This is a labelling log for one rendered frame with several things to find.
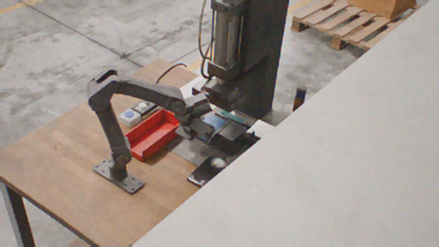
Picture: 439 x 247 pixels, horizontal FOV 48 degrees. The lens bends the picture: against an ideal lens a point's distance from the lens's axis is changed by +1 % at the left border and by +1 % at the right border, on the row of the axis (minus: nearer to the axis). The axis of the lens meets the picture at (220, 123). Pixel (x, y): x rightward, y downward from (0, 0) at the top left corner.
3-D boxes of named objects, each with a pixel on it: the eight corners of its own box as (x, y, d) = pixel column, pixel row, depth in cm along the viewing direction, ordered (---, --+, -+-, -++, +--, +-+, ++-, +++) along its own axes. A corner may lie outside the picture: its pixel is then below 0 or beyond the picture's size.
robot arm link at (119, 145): (132, 149, 174) (103, 77, 153) (134, 162, 169) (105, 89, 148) (115, 154, 174) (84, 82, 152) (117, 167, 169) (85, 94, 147)
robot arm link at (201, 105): (209, 101, 171) (197, 76, 163) (214, 116, 165) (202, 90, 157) (179, 114, 171) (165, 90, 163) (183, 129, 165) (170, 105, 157)
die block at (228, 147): (190, 135, 197) (191, 122, 192) (206, 123, 203) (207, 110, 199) (231, 157, 188) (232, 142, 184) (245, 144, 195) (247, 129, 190)
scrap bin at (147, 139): (120, 149, 188) (119, 138, 184) (163, 119, 204) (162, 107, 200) (143, 163, 183) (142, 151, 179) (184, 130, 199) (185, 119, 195)
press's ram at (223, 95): (189, 101, 185) (191, 33, 167) (228, 74, 202) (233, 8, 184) (227, 120, 178) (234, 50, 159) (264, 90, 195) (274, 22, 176)
